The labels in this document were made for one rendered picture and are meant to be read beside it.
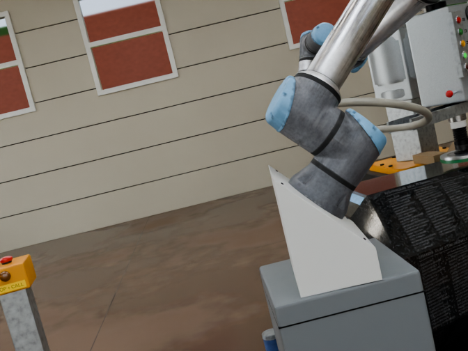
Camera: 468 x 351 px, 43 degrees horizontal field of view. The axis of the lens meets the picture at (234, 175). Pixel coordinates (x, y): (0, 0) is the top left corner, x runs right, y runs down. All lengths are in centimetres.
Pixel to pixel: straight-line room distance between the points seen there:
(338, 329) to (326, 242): 23
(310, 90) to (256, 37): 716
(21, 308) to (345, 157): 105
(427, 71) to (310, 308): 155
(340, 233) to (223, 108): 720
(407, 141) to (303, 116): 215
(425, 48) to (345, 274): 149
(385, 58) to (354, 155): 201
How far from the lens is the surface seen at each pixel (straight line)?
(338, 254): 158
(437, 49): 282
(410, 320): 169
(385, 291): 164
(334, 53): 171
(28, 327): 193
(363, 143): 166
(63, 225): 908
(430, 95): 286
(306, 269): 158
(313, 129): 163
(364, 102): 214
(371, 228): 262
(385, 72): 363
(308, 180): 167
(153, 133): 872
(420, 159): 358
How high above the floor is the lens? 140
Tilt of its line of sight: 7 degrees down
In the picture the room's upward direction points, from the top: 14 degrees counter-clockwise
